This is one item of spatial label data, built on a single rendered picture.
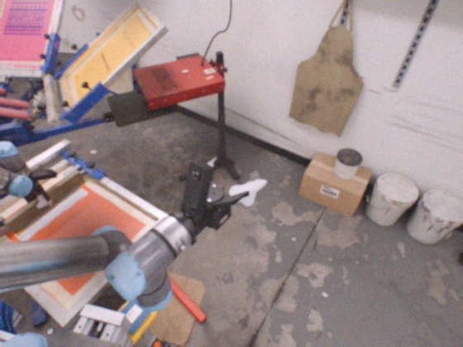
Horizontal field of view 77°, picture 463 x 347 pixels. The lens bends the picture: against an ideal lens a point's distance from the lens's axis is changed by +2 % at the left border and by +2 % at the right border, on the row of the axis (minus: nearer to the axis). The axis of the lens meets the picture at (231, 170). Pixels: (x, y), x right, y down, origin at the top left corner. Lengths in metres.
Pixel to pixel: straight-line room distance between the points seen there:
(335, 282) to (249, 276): 0.64
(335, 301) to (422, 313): 0.59
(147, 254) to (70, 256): 0.14
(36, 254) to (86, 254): 0.09
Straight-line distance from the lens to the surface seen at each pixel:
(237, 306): 2.28
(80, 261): 0.63
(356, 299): 2.47
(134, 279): 0.54
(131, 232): 1.50
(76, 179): 1.59
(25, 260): 0.57
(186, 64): 2.44
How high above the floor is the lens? 2.16
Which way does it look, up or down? 46 degrees down
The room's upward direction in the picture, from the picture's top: straight up
